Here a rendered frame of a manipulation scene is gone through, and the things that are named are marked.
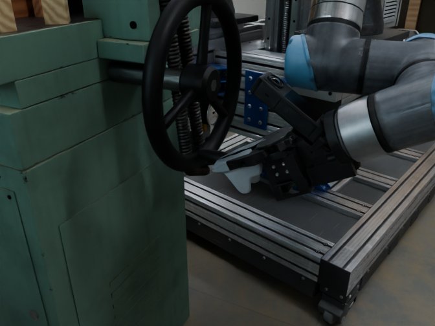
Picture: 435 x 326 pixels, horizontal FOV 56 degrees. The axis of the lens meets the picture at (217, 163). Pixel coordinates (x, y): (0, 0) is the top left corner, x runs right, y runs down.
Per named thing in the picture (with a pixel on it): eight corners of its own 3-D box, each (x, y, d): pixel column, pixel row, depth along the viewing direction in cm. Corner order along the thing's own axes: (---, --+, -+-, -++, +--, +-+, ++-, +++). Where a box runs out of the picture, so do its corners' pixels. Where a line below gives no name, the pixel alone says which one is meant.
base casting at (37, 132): (20, 173, 60) (6, 114, 55) (-178, 112, 83) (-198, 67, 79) (182, 92, 95) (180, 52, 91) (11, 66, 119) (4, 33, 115)
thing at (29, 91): (21, 109, 57) (15, 81, 56) (-70, 90, 66) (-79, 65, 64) (174, 55, 89) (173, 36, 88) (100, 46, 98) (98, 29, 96)
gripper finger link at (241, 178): (217, 204, 63) (268, 190, 57) (200, 170, 62) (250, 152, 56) (226, 195, 65) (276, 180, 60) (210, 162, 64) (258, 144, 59)
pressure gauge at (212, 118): (208, 136, 97) (207, 103, 94) (194, 134, 99) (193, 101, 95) (219, 127, 102) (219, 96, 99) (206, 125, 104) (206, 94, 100)
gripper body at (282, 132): (271, 203, 57) (355, 182, 50) (245, 149, 56) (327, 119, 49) (289, 179, 63) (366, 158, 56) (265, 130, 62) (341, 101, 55)
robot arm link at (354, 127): (362, 105, 46) (373, 86, 53) (324, 118, 49) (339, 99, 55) (387, 163, 47) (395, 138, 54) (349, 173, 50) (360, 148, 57)
